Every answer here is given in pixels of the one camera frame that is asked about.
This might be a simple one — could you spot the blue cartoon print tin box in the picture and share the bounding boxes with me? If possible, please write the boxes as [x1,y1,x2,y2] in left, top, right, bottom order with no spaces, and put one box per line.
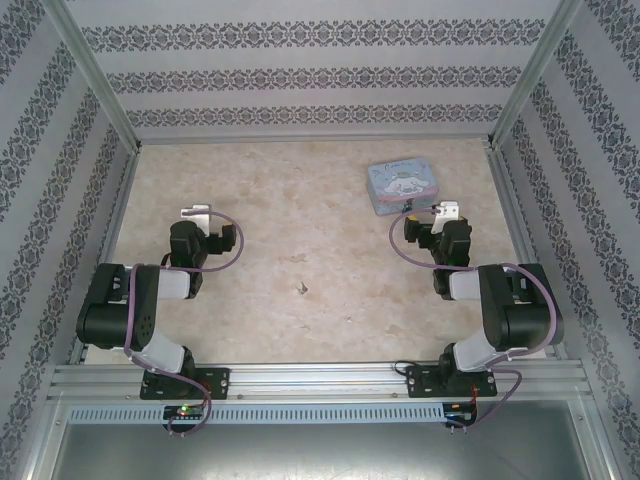
[366,156,442,217]

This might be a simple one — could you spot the grey sheet metal tray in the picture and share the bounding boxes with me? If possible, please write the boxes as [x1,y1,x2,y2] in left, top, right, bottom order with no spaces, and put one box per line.
[29,399,614,480]

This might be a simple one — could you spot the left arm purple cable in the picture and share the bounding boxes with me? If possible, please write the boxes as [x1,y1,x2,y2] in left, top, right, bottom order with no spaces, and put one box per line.
[123,209,245,437]

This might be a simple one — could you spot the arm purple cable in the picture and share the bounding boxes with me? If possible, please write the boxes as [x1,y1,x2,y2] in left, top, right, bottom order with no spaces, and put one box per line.
[123,209,245,437]
[389,212,564,432]

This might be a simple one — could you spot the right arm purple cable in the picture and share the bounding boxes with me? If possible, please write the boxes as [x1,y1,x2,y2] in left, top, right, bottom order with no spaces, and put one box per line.
[389,212,564,432]

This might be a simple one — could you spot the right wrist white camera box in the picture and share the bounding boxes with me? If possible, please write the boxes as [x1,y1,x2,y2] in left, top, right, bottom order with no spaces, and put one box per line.
[432,199,464,234]

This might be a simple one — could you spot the aluminium side rail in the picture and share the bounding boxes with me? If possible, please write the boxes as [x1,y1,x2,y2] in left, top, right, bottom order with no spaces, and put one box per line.
[487,147,569,361]
[68,147,144,366]

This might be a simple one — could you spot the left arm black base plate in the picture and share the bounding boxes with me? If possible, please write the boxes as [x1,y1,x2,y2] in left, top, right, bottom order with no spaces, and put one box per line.
[139,367,232,401]

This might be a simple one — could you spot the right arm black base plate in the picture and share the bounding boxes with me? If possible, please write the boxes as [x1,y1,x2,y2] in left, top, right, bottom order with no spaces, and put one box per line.
[405,364,497,400]

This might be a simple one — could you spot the aluminium mounting rail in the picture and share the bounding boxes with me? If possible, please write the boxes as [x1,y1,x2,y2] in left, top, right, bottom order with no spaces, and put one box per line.
[49,363,586,402]

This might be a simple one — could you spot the aluminium frame post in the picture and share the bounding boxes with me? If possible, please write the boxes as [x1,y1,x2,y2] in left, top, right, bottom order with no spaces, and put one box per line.
[484,0,584,149]
[47,0,144,151]

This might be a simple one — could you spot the grey slotted cable duct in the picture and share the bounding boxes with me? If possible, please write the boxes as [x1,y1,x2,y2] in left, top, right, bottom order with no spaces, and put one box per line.
[67,402,447,424]

